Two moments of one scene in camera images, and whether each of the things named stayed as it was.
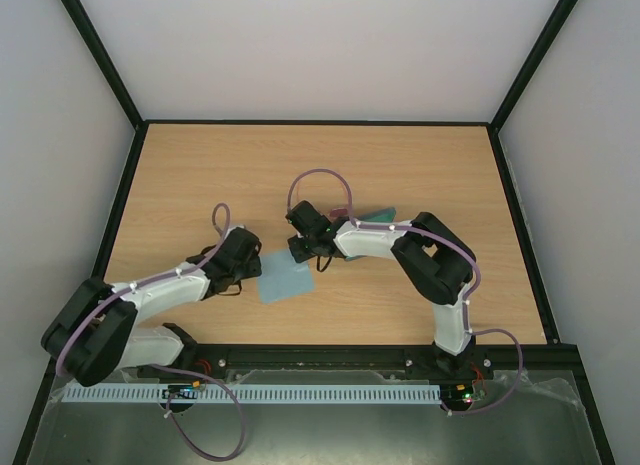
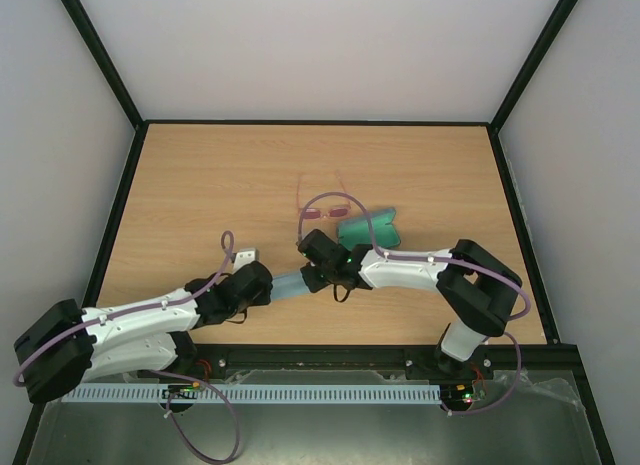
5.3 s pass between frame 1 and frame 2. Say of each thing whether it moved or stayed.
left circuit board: stayed
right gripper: moved
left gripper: moved
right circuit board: stayed
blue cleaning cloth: moved
